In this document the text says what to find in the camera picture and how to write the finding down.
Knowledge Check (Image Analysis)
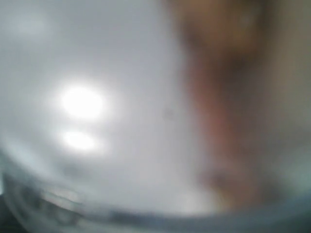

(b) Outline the clear plastic shaker cup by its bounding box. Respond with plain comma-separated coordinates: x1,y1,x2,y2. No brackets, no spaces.
0,0,311,233

